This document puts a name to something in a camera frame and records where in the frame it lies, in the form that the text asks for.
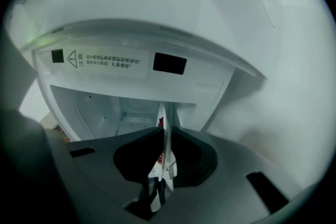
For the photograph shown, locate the pile of red beans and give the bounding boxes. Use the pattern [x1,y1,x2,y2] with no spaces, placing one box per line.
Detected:
[156,115,165,166]

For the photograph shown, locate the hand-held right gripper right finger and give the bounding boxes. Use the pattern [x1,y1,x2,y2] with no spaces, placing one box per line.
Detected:
[167,125,319,224]

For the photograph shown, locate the white round plate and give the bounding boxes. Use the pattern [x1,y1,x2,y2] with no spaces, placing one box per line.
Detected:
[149,101,180,213]

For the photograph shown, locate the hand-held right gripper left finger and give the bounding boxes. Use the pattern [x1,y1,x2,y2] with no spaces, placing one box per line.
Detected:
[44,126,166,224]

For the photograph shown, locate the white microwave oven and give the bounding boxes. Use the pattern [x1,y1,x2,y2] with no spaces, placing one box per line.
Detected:
[7,0,268,145]

